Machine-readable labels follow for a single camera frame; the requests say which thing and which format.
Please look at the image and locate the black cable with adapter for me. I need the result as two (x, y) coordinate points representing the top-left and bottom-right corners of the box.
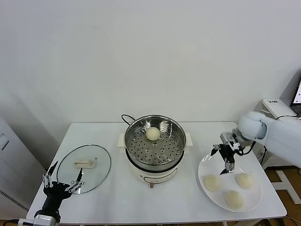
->
(260, 114), (301, 165)

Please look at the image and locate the laptop computer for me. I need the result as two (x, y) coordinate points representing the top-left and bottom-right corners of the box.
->
(290, 70), (301, 116)

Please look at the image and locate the white round plate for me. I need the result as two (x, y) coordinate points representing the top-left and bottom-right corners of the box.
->
(198, 151), (263, 213)

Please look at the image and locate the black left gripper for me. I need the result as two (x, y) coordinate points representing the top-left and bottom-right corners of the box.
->
(34, 161), (85, 215)

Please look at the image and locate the white side desk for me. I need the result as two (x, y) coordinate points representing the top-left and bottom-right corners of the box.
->
(262, 97), (301, 120)

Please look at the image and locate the glass lid with cream handle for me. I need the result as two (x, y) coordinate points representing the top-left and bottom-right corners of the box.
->
(56, 144), (112, 194)

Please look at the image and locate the black cooker power cord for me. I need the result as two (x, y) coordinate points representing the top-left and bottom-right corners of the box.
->
(121, 114), (138, 125)

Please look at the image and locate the white desk base frame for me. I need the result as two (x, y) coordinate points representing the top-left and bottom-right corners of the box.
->
(263, 164), (301, 205)

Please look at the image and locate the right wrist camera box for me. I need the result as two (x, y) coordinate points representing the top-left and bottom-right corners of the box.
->
(220, 132), (241, 149)

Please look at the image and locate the white cabinet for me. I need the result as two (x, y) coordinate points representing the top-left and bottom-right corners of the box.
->
(0, 114), (48, 211)

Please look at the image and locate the perforated steel steamer basket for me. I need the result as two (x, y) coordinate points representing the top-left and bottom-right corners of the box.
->
(124, 114), (187, 170)

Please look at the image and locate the cream electric cooker pot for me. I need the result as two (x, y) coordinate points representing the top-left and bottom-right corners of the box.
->
(117, 132), (194, 189)

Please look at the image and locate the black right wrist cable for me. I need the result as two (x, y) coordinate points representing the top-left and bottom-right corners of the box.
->
(236, 140), (256, 156)

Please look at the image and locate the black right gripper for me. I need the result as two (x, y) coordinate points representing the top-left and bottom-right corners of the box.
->
(210, 144), (236, 175)

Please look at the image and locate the white steamed baozi bun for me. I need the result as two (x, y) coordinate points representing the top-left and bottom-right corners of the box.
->
(236, 173), (255, 190)
(203, 174), (222, 192)
(145, 127), (160, 142)
(224, 190), (245, 210)

